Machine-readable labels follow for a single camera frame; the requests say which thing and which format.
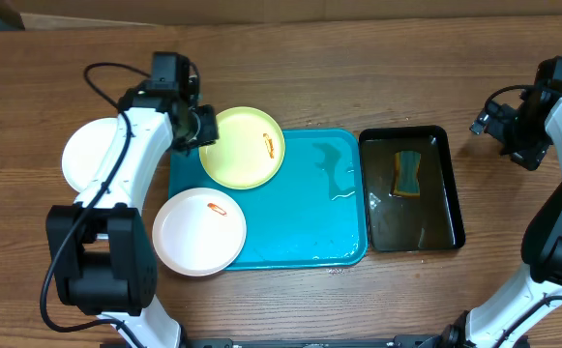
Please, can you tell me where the yellow-green plate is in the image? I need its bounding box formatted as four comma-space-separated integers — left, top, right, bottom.
199, 106, 285, 189

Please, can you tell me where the white plate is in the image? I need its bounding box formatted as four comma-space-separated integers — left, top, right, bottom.
61, 118, 117, 192

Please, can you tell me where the yellow green sponge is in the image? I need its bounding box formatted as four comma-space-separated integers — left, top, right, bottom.
391, 151, 421, 198

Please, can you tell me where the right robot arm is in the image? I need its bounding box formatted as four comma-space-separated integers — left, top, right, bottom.
424, 56, 562, 348

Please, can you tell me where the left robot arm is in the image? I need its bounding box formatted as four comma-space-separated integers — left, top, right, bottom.
39, 52, 219, 347

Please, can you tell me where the teal plastic tray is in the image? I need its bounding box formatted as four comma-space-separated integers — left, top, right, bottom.
167, 128, 370, 272

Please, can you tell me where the pink-white plate with stain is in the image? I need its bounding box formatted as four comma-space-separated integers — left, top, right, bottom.
152, 188, 247, 276

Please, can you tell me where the black water basin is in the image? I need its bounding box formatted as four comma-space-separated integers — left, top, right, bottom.
359, 125, 466, 252

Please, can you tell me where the cardboard board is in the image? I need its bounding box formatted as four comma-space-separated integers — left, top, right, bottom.
8, 0, 562, 25

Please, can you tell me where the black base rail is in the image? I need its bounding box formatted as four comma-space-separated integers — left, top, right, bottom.
180, 335, 435, 348

